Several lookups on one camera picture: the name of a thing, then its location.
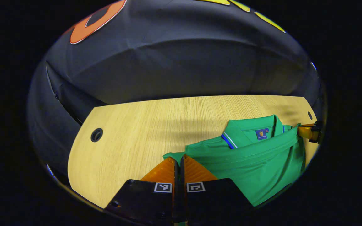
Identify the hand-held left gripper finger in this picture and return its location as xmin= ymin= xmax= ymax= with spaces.
xmin=180 ymin=154 xmax=254 ymax=224
xmin=105 ymin=156 xmax=179 ymax=225

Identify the green T-shirt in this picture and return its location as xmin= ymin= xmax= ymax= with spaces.
xmin=163 ymin=114 xmax=308 ymax=207

